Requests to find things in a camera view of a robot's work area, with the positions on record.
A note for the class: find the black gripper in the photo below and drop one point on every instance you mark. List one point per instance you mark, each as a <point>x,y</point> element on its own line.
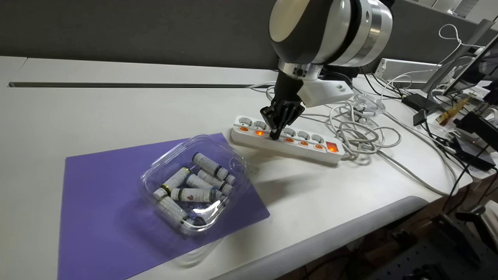
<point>288,89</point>

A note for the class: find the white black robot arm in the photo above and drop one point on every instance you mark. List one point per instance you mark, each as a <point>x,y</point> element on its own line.
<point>331,32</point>

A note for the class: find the white multi-socket power strip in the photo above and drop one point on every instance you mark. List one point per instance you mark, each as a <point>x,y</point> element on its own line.
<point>289,150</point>

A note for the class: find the white cylindrical battery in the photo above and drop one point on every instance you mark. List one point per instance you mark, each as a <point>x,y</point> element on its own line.
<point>218,182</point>
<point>173,212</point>
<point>194,195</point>
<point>176,179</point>
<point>197,181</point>
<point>210,165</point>
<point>160,193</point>

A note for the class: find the clear plastic clamshell container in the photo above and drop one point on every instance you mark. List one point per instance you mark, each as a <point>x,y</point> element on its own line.
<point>207,218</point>

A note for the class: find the grey flat box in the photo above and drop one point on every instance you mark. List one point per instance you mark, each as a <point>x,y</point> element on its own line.
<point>406,70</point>

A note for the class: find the yellow hand tool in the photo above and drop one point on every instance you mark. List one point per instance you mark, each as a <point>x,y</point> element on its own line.
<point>451,109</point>

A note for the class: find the grey metal stand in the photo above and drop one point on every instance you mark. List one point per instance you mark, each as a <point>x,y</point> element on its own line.
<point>456,56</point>

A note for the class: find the black power adapter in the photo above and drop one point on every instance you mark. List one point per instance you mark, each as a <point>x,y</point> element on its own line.
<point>474,125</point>

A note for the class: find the purple rectangular mat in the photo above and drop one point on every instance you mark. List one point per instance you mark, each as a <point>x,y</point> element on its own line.
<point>103,207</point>

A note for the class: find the orange rocker switch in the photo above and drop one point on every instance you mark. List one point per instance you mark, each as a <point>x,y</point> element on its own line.
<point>317,147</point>
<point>303,142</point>
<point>288,139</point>
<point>243,128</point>
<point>258,133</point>

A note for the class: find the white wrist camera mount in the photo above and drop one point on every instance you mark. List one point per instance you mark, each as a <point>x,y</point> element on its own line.
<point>324,91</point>

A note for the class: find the red main rocker switch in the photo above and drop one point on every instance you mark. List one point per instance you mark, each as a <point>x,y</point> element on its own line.
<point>331,148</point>

